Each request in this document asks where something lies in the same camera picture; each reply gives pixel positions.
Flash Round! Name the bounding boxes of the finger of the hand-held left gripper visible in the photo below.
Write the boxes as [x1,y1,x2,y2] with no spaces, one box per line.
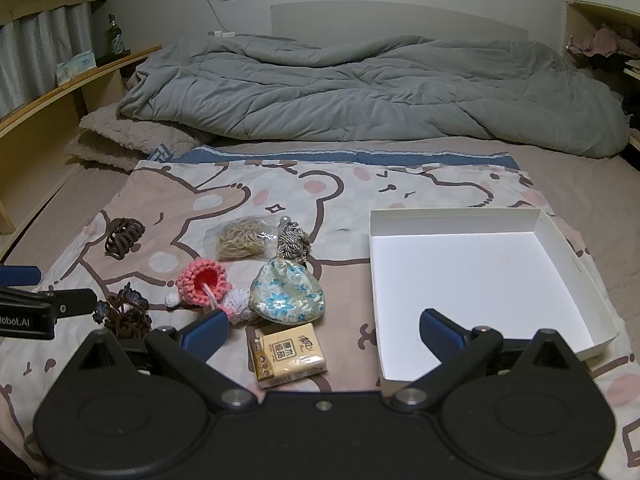
[0,287,99,319]
[0,266,42,287]

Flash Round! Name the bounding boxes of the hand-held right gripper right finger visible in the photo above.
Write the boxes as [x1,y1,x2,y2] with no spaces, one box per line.
[390,308,581,411]

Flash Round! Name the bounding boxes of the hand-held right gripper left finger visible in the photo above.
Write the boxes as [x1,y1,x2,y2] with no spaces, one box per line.
[70,307,261,413]

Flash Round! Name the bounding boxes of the white knitted scrunchie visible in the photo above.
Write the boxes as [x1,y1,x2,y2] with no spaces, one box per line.
[222,287,262,324]

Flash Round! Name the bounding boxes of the pink crochet doll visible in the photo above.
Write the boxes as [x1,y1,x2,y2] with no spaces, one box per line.
[165,256,236,317]

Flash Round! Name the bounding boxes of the dark brown crochet scrunchie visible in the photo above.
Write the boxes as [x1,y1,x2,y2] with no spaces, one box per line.
[92,282,153,341]

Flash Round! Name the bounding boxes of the white cardboard box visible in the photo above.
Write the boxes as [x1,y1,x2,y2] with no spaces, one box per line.
[369,207,621,383]

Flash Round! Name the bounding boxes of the brown hair claw clip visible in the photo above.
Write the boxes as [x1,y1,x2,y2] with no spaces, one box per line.
[104,217,146,261]

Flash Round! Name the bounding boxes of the floral fabric pouch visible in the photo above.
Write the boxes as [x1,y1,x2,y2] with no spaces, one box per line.
[249,256,326,325]

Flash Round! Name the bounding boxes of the yellow tissue packet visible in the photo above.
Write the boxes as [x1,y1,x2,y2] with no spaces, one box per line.
[247,322,330,390]

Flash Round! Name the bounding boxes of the clear bag of rubber bands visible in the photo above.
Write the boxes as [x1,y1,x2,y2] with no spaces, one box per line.
[206,217,278,262]

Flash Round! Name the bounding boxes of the grey braided cord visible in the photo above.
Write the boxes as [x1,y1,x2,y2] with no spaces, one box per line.
[276,216,313,268]

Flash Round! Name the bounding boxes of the bear printed blanket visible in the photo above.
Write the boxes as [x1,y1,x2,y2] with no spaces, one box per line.
[0,147,640,480]

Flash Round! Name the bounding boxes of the wooden bedside shelf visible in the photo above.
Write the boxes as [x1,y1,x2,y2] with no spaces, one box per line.
[0,45,163,261]

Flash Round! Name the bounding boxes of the beige fluffy blanket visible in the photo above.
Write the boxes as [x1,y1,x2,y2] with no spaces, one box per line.
[65,100,211,173]

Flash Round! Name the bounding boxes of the cartoon bear print blanket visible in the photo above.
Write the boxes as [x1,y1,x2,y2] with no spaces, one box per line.
[0,137,640,361]

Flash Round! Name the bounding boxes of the pale green tissue box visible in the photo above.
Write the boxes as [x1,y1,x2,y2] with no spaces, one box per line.
[55,51,97,85]

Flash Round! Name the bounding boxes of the grey curtain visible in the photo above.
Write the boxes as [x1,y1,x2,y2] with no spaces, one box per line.
[0,2,93,116]

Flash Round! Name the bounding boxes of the grey duvet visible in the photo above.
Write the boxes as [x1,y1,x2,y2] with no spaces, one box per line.
[117,34,630,158]

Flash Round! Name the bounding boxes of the green glass bottle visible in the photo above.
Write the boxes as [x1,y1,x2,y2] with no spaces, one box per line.
[104,12,126,56]

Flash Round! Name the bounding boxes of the white headboard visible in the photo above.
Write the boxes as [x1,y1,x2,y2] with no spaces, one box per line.
[270,1,530,41]

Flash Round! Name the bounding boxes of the crumpled pink clothes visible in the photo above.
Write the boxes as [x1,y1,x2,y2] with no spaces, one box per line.
[567,24,640,58]

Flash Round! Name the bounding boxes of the cream open cupboard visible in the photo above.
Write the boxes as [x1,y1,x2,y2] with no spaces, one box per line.
[565,0,640,151]

